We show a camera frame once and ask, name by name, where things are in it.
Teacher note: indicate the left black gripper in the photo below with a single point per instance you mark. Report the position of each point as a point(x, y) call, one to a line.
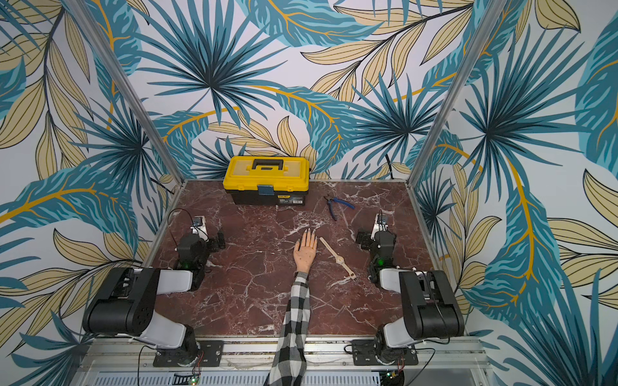
point(213, 244)

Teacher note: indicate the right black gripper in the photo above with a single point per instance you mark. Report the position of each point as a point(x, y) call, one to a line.
point(368, 239)

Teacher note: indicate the beige wrist watch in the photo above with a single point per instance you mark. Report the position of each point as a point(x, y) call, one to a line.
point(339, 259)

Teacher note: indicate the checkered sleeve forearm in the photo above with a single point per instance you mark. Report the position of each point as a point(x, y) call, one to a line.
point(289, 365)

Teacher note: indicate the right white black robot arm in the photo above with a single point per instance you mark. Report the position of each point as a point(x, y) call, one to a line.
point(430, 311)

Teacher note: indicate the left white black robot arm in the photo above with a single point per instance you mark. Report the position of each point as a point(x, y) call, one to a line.
point(124, 305)

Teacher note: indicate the mannequin hand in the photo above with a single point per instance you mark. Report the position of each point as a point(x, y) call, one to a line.
point(305, 251)

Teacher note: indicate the yellow black toolbox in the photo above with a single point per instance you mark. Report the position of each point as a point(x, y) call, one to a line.
point(267, 181)

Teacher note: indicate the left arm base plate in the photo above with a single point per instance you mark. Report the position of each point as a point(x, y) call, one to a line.
point(205, 353)

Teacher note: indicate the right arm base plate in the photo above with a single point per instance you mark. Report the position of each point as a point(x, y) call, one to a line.
point(369, 352)

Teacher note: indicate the left aluminium frame post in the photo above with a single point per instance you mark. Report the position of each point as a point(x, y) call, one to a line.
point(87, 23)

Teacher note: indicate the aluminium frame post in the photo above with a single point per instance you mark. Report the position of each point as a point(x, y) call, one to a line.
point(481, 35)
point(87, 23)

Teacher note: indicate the right aluminium frame post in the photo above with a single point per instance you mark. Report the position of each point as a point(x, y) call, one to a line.
point(481, 35)

